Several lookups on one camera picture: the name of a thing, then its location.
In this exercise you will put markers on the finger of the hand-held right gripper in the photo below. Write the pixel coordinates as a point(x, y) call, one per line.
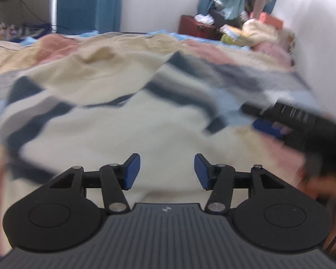
point(257, 110)
point(268, 127)

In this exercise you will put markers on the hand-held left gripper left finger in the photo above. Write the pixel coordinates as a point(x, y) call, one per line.
point(131, 171)

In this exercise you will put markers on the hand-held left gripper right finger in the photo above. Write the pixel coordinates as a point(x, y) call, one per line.
point(202, 171)

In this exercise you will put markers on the person's right hand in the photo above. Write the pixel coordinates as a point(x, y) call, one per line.
point(324, 192)

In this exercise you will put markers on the pink pillow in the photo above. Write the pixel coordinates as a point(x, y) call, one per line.
point(271, 50)

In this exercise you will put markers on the floral pillow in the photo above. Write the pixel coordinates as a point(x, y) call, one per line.
point(291, 44)

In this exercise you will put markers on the stack of yellow packets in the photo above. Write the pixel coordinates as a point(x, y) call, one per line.
point(235, 35)

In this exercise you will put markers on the cream duvet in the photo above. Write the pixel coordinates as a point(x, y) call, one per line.
point(260, 30)

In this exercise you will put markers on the orange box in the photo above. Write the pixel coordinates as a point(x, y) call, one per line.
point(271, 19)

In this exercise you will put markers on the red cabinet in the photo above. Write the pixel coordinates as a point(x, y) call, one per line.
point(193, 28)

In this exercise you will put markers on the white plastic bag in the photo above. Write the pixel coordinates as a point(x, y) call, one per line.
point(204, 19)

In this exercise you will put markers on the patchwork bed cover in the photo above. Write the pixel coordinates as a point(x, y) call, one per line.
point(106, 50)

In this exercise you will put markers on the light blue bed sheet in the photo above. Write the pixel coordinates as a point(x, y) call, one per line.
point(156, 32)

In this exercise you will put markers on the blue curtain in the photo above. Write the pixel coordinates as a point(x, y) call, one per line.
point(84, 5)

